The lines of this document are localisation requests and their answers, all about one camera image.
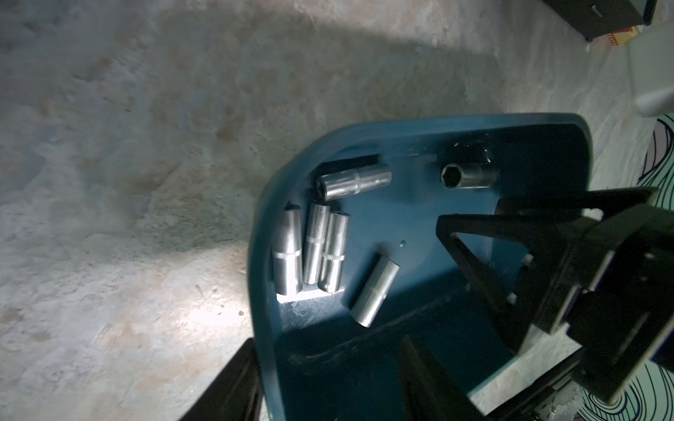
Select black grey chessboard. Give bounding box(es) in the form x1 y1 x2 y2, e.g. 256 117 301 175
543 0 657 41

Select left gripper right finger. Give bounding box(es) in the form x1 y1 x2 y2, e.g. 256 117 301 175
399 337 487 420

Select teal plastic storage tray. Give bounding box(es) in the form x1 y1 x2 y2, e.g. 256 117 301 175
247 113 593 420

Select silver socket two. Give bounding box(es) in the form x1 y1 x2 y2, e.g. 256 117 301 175
303 203 330 285

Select silver socket four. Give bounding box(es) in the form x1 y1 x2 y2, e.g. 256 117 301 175
350 255 400 328

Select silver socket three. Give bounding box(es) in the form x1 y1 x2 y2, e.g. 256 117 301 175
318 212 350 294

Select silver socket horizontal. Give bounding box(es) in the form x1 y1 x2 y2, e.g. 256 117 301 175
316 163 392 202

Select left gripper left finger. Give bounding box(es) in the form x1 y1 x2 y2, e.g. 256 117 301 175
180 338 263 421

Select silver socket one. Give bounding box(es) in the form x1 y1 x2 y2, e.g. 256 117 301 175
271 205 303 296

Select small red card box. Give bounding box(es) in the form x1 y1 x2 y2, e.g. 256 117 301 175
607 26 643 46

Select silver hex socket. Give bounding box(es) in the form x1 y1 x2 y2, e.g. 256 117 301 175
440 163 500 189

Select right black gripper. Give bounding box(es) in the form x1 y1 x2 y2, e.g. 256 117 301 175
436 187 673 402

